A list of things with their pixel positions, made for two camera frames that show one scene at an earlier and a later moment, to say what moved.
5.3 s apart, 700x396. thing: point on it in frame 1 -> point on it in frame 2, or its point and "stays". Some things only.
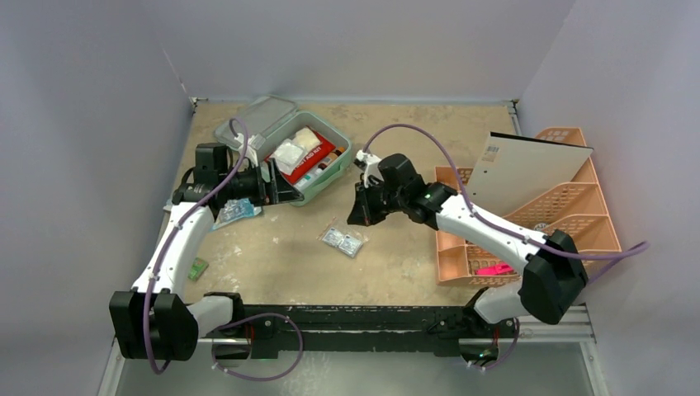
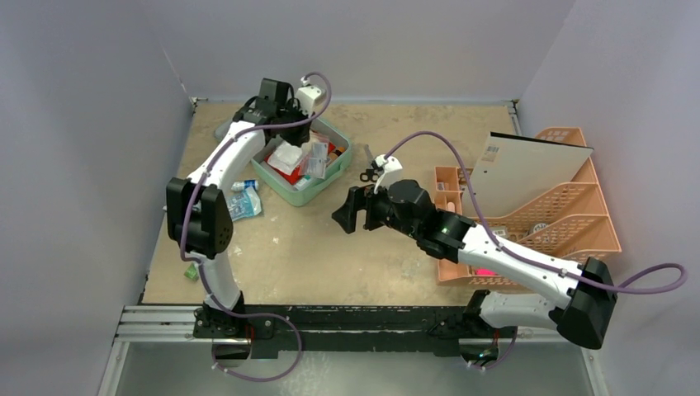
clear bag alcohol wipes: x=344 y=237 -> x=314 y=162
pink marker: x=497 y=270 stays
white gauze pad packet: x=289 y=156 stays
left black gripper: x=281 y=192 -> x=301 y=137
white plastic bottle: x=308 y=177 stays
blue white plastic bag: x=234 y=209 stays
